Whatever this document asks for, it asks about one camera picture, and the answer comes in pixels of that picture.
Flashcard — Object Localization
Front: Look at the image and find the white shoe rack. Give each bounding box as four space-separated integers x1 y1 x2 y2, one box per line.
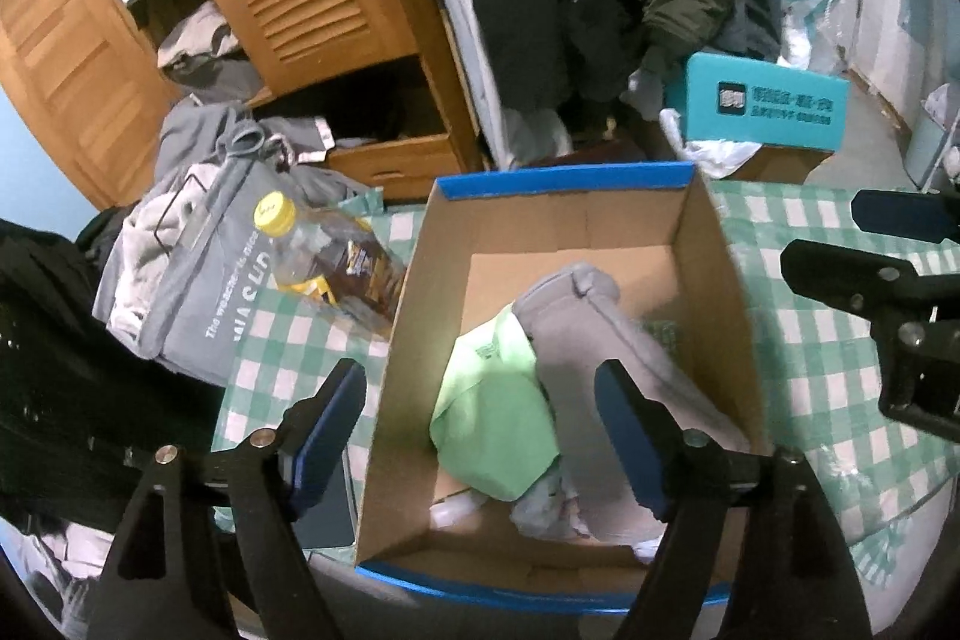
905 81 958 191

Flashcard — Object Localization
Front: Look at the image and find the green sponge cloth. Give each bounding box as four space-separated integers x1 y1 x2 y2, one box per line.
641 320 680 362

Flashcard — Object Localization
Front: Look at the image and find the plastic bottle yellow cap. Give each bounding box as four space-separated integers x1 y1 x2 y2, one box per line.
252 190 407 338

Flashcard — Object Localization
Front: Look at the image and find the grey printed tote bag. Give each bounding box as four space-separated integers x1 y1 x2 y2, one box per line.
92 99 384 387

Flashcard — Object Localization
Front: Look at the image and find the brown cardboard box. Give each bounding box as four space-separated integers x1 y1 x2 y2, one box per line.
731 146 830 185

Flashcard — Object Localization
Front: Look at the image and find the wooden louvered cabinet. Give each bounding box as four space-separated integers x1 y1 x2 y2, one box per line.
2 0 483 208

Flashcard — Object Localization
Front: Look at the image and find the white plastic bag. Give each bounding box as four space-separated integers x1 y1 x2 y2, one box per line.
658 109 761 181

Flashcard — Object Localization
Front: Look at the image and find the large grey fleece sock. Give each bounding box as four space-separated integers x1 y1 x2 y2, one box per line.
512 262 750 546

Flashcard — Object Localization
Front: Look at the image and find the white patterned rolled cloth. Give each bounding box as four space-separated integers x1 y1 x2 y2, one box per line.
509 459 590 542

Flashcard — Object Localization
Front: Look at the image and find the light green cloth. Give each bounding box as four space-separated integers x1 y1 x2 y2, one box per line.
430 307 560 502

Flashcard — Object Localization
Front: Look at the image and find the green white checkered tablecloth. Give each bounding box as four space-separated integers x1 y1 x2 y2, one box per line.
213 181 958 588

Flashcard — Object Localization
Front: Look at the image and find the teal shoe box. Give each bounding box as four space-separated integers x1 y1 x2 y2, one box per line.
665 52 850 152

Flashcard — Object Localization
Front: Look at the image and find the blue cardboard box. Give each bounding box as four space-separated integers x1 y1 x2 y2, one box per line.
356 163 768 614

